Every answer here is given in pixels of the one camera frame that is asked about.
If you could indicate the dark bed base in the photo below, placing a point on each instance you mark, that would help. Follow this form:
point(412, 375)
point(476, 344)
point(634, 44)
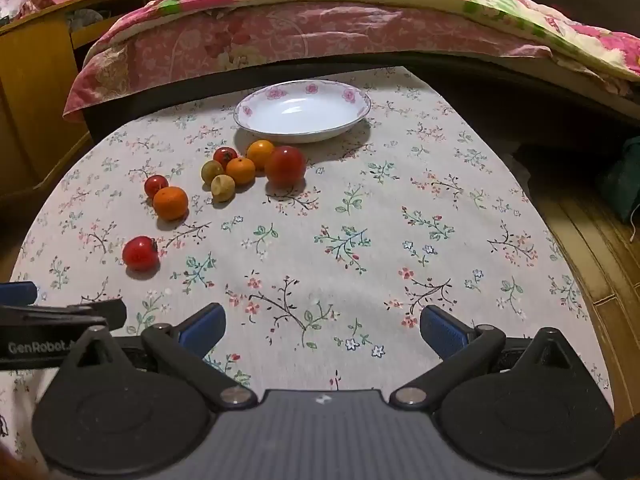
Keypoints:
point(450, 77)

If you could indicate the wooden cabinet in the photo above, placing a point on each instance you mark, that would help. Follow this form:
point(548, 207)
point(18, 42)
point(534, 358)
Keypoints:
point(35, 85)

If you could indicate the large red tomato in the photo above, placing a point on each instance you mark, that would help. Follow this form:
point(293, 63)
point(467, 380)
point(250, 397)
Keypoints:
point(285, 165)

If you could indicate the white plate with pink flowers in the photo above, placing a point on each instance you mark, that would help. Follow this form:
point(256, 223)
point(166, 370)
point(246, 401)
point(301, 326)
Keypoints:
point(302, 110)

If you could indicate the tan longan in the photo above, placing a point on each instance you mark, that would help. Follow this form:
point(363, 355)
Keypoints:
point(211, 171)
point(223, 188)

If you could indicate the floral tablecloth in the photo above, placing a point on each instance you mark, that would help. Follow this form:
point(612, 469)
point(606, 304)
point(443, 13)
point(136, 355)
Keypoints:
point(350, 220)

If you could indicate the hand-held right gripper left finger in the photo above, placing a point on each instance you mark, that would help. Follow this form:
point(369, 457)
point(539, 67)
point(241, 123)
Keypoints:
point(202, 327)

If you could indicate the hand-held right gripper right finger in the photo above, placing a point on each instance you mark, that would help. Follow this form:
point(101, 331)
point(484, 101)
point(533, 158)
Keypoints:
point(442, 332)

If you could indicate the pink floral blanket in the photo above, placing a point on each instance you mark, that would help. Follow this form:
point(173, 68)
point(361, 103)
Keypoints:
point(250, 45)

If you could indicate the orange mandarin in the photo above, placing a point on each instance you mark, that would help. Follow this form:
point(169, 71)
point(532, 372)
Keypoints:
point(170, 203)
point(261, 154)
point(240, 170)

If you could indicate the clear plastic bag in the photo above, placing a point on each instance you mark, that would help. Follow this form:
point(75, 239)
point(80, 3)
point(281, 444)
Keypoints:
point(9, 6)

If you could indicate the small red cherry tomato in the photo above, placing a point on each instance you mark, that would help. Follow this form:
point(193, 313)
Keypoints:
point(225, 155)
point(140, 253)
point(156, 186)

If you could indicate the dark green bag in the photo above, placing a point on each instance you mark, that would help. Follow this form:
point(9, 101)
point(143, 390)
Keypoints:
point(622, 180)

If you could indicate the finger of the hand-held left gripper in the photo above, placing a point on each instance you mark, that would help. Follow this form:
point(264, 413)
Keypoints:
point(65, 310)
point(17, 293)

